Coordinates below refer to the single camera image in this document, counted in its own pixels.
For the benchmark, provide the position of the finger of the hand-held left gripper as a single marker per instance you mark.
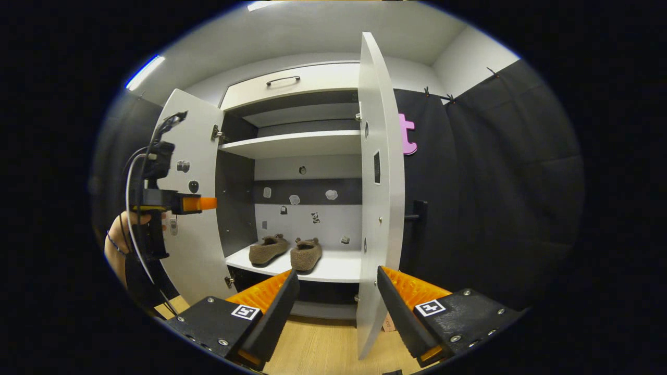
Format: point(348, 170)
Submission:
point(203, 204)

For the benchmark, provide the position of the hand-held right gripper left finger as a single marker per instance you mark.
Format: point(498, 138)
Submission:
point(271, 323)

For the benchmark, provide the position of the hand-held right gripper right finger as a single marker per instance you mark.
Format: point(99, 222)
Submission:
point(401, 323)

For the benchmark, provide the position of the white shoe cabinet door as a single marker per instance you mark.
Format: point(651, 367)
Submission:
point(385, 234)
point(198, 250)

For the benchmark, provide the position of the brown fuzzy shoe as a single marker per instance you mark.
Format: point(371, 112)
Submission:
point(267, 250)
point(306, 255)

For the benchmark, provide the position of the white shoe cabinet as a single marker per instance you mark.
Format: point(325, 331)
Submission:
point(297, 143)

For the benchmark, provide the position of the white cabinet drawer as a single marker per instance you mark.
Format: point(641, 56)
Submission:
point(312, 83)

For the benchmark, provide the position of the white and red book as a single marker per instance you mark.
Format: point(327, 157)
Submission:
point(388, 323)

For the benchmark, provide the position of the ceiling light panel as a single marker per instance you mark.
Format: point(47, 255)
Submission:
point(145, 72)
point(258, 5)

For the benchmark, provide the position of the black backdrop cloth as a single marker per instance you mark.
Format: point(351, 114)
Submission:
point(495, 182)

